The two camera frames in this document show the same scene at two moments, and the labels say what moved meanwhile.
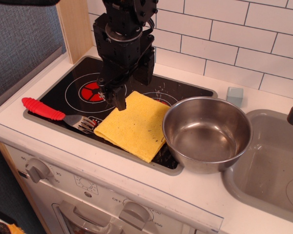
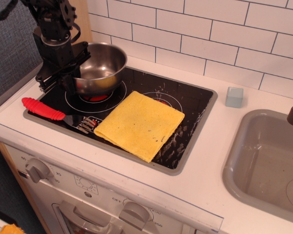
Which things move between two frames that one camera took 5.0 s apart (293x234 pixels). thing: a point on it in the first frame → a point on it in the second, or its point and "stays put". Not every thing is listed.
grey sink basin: (268, 174) stays put
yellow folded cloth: (138, 129) stays put
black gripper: (118, 59) → (58, 55)
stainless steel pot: (208, 134) → (102, 72)
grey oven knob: (135, 215) stays put
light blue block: (235, 95) stays put
